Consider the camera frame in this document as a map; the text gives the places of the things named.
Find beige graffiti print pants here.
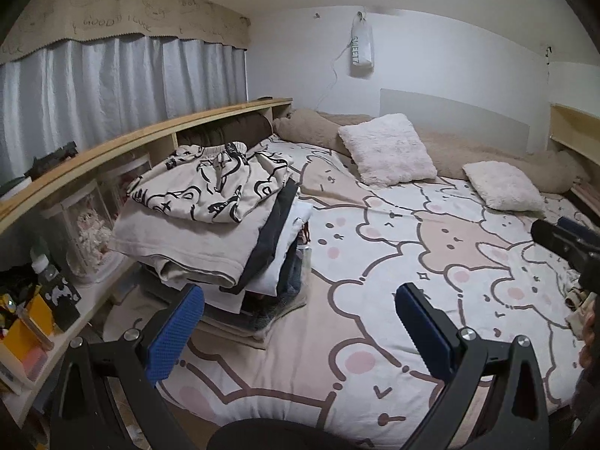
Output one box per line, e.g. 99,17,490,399
127,141,293,224

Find stack of folded clothes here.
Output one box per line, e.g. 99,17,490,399
109,160,312,350

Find beige long bolster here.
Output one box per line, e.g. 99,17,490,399
272,108,592,195

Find yellow storage box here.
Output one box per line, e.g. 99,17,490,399
1,294,54,395

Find right fluffy white pillow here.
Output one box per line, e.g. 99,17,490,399
463,160,544,212

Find fluffy white pillow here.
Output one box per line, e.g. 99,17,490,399
463,160,544,212
337,114,437,188

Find black white patterned box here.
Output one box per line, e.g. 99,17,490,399
31,254,80,332

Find wooden bed shelf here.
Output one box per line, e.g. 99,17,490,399
1,97,292,426

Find bear pattern bed cover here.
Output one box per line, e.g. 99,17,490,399
159,137,581,448

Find clear plastic jar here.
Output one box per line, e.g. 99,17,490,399
40,180,122,284

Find left fluffy white pillow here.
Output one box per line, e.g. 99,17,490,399
337,114,437,188

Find black object on shelf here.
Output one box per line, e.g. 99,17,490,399
25,141,78,181

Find grey curtain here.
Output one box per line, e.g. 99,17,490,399
1,36,247,182

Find dark brown cushion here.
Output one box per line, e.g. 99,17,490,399
177,112,273,149

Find beige curtain valance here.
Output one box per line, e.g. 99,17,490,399
1,0,250,64

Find cream wall niche shelf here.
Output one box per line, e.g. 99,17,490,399
550,105,599,213

